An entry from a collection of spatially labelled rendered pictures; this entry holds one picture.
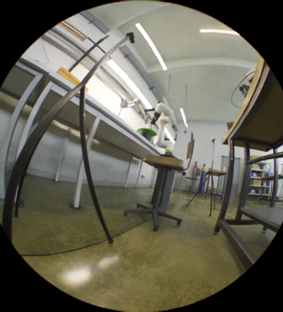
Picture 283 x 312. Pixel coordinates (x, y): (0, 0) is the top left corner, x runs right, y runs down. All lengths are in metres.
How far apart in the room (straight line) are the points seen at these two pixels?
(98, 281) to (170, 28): 4.26
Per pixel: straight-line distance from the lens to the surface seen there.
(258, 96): 0.69
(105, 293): 0.47
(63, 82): 0.87
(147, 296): 0.49
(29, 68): 0.97
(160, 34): 3.92
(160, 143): 1.71
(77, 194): 0.94
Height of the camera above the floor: 0.43
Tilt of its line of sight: 9 degrees up
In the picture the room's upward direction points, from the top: 13 degrees clockwise
